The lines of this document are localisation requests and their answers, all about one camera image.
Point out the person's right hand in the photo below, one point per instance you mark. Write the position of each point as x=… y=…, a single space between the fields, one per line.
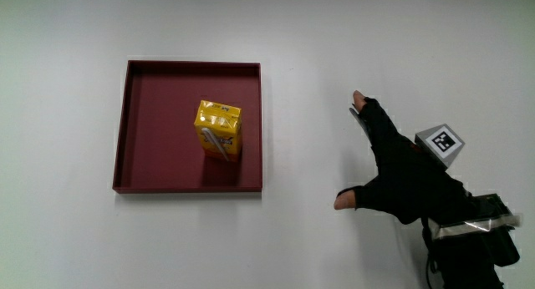
x=407 y=176

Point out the yellow ice redtea carton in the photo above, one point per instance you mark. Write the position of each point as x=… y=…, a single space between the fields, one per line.
x=219 y=128

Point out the person's right forearm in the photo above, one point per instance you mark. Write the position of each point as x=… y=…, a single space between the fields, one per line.
x=468 y=255

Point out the dark red square tray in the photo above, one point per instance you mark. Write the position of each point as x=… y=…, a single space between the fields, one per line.
x=163 y=134

